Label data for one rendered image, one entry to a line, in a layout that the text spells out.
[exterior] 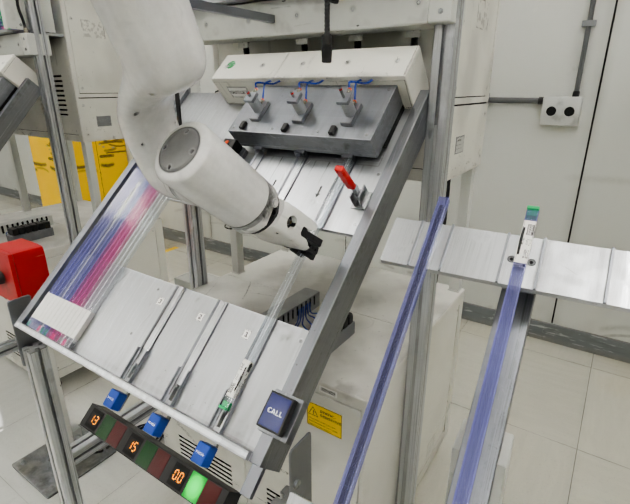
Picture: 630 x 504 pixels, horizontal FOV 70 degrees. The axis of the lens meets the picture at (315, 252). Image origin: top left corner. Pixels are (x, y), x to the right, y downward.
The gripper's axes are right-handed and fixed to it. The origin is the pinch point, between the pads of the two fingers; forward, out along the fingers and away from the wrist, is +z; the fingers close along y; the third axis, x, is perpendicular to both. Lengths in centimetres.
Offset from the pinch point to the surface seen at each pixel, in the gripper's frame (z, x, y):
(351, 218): 2.2, -7.4, -5.6
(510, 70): 116, -131, 7
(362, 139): -1.5, -20.9, -4.4
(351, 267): -0.1, 1.6, -10.0
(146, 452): -5.1, 39.8, 10.9
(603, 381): 175, -15, -54
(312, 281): 59, -4, 32
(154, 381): -4.3, 30.1, 16.2
